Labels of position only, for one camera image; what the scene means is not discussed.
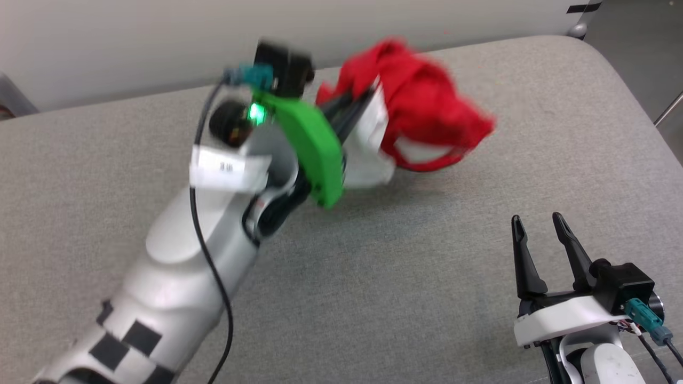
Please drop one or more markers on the teal right camera connector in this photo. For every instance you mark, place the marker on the teal right camera connector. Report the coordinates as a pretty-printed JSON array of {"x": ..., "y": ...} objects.
[{"x": 643, "y": 314}]

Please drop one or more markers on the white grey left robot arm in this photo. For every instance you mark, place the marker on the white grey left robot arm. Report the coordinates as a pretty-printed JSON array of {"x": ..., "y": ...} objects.
[{"x": 176, "y": 288}]

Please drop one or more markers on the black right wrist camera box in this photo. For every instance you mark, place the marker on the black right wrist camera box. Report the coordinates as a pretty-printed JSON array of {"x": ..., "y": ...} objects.
[{"x": 624, "y": 285}]

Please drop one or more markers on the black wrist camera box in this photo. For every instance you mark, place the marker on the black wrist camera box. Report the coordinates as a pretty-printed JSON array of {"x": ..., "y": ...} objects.
[
  {"x": 624, "y": 285},
  {"x": 283, "y": 66}
]

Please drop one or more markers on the grey partition post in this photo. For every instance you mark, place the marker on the grey partition post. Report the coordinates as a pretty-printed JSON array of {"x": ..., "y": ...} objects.
[{"x": 579, "y": 29}]

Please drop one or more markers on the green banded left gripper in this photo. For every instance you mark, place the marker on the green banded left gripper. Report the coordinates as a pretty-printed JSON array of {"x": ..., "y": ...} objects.
[{"x": 315, "y": 154}]

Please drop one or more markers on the red and white garment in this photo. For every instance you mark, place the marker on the red and white garment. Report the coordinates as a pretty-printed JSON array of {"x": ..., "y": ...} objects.
[{"x": 421, "y": 101}]

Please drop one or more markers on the white paper label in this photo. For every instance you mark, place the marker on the white paper label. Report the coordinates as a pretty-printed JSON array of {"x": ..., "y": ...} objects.
[{"x": 227, "y": 168}]

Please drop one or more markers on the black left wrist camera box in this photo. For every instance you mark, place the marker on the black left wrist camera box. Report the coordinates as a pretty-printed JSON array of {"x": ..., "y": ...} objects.
[{"x": 283, "y": 66}]

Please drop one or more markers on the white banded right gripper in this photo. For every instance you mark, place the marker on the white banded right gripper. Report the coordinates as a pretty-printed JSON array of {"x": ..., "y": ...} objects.
[{"x": 560, "y": 317}]

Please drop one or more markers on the teal camera connector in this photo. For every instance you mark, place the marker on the teal camera connector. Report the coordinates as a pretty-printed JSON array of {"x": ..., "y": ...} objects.
[
  {"x": 643, "y": 314},
  {"x": 256, "y": 76}
]

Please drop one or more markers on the teal left camera connector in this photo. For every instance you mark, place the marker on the teal left camera connector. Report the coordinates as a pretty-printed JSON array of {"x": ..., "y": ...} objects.
[{"x": 256, "y": 76}]

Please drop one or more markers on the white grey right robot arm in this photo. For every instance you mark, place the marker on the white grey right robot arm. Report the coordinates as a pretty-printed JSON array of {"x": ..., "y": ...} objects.
[{"x": 608, "y": 365}]

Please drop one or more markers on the thin metal rod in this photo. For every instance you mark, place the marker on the thin metal rod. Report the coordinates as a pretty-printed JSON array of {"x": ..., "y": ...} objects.
[{"x": 669, "y": 108}]

